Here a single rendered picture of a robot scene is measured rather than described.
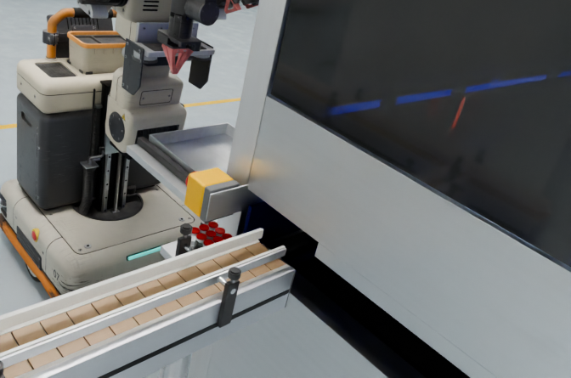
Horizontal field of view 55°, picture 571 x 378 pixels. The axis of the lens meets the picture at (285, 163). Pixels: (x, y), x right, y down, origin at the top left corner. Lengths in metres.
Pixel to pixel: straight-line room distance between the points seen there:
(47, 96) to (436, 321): 1.53
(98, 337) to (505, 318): 0.56
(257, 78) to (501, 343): 0.58
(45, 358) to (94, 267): 1.24
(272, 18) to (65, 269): 1.33
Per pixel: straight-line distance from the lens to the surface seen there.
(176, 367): 1.05
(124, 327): 0.87
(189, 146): 1.50
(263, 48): 0.99
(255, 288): 0.97
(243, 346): 1.24
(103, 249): 2.09
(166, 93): 1.92
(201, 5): 1.31
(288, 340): 1.11
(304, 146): 0.94
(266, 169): 1.02
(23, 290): 2.36
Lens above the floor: 1.54
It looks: 26 degrees down
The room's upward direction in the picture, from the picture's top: 14 degrees clockwise
